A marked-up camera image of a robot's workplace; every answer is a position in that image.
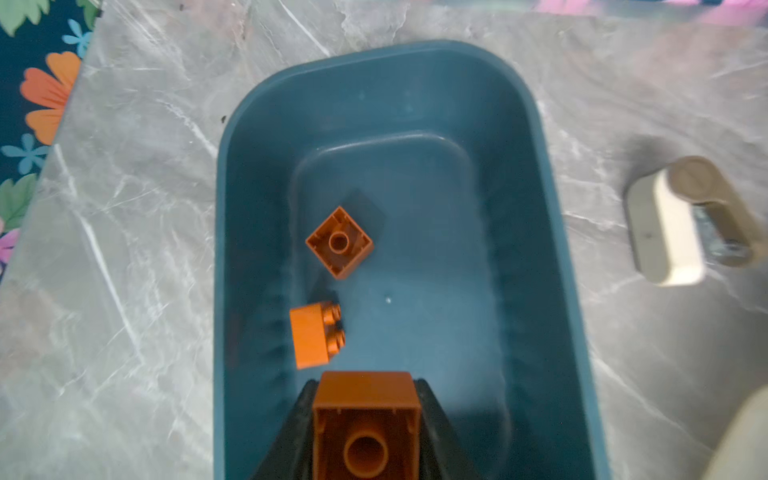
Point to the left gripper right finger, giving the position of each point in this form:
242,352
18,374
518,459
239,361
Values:
441,454

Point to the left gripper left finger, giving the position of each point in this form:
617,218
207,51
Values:
290,455

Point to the orange lego brick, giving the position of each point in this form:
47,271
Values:
366,425
317,333
340,244

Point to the white rectangular bin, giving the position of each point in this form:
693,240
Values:
742,452

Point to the teal rectangular bin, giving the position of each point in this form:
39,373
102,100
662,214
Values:
436,149

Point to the small beige metal clip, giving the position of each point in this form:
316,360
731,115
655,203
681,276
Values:
686,216

